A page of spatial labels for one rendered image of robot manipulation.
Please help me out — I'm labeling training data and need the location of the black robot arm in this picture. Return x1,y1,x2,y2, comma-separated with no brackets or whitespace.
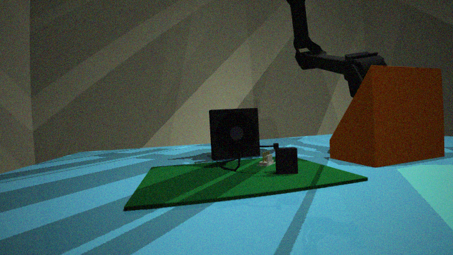
286,0,388,97

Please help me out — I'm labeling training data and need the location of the green circuit board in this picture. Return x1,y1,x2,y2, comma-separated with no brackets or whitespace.
124,151,368,211

